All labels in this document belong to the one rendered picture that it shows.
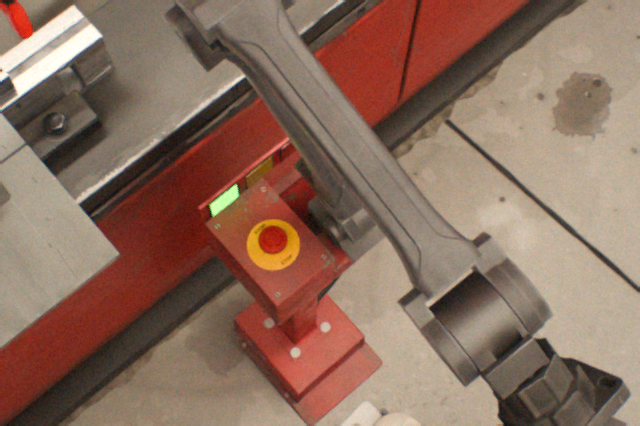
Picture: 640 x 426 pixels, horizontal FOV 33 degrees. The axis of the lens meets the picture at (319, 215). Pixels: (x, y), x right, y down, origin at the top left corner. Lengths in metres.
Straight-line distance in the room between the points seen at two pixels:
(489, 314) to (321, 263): 0.55
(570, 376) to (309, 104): 0.34
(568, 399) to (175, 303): 1.34
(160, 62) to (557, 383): 0.74
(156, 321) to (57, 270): 0.97
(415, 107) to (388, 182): 1.43
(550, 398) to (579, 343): 1.32
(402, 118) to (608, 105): 0.47
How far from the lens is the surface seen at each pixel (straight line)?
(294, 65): 0.94
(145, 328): 2.22
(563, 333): 2.31
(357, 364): 2.22
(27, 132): 1.44
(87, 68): 1.44
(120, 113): 1.46
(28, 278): 1.28
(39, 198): 1.30
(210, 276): 2.23
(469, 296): 0.97
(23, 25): 1.19
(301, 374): 2.11
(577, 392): 1.00
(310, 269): 1.47
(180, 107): 1.46
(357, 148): 0.94
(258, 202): 1.50
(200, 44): 1.03
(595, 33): 2.57
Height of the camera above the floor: 2.19
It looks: 71 degrees down
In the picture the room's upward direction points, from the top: 2 degrees clockwise
